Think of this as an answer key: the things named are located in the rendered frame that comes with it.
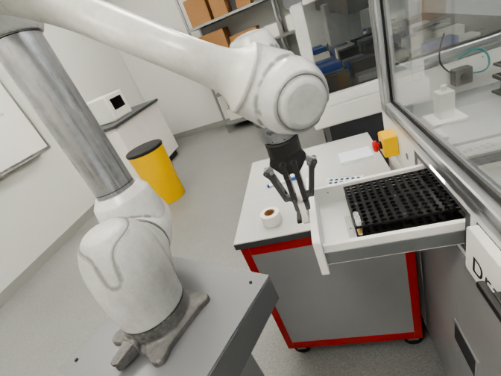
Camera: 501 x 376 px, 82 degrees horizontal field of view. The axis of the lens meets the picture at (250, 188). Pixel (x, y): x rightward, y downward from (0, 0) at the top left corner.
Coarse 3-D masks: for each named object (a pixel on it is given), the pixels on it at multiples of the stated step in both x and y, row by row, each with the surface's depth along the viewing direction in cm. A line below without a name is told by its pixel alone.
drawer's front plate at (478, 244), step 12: (468, 228) 53; (480, 228) 52; (468, 240) 54; (480, 240) 50; (468, 252) 55; (480, 252) 50; (492, 252) 47; (468, 264) 57; (480, 264) 51; (492, 264) 47; (492, 276) 48; (492, 288) 49
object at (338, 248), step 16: (368, 176) 83; (384, 176) 81; (432, 176) 79; (320, 192) 86; (336, 192) 86; (320, 208) 87; (336, 208) 85; (336, 224) 79; (352, 224) 77; (432, 224) 60; (448, 224) 59; (464, 224) 58; (336, 240) 74; (352, 240) 64; (368, 240) 63; (384, 240) 63; (400, 240) 62; (416, 240) 62; (432, 240) 61; (448, 240) 61; (464, 240) 60; (336, 256) 67; (352, 256) 66; (368, 256) 66
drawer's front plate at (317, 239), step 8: (312, 200) 76; (312, 208) 73; (312, 216) 71; (320, 216) 83; (312, 224) 68; (320, 224) 76; (312, 232) 66; (320, 232) 69; (312, 240) 64; (320, 240) 64; (320, 248) 64; (320, 256) 65; (320, 264) 66; (328, 272) 67
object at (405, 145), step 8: (384, 120) 106; (384, 128) 109; (392, 128) 97; (400, 136) 89; (400, 144) 92; (408, 144) 84; (400, 152) 94; (408, 152) 86; (416, 152) 78; (400, 160) 96; (408, 160) 88; (416, 160) 80; (424, 160) 73; (448, 184) 62; (448, 192) 63; (456, 200) 59; (464, 208) 57; (472, 216) 54; (472, 224) 55; (480, 224) 52; (488, 232) 50; (496, 240) 48; (464, 248) 61
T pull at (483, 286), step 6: (480, 282) 45; (480, 288) 45; (486, 288) 44; (486, 294) 44; (492, 294) 43; (498, 294) 43; (486, 300) 44; (492, 300) 43; (498, 300) 43; (492, 306) 42; (498, 306) 42; (498, 312) 41; (498, 318) 41
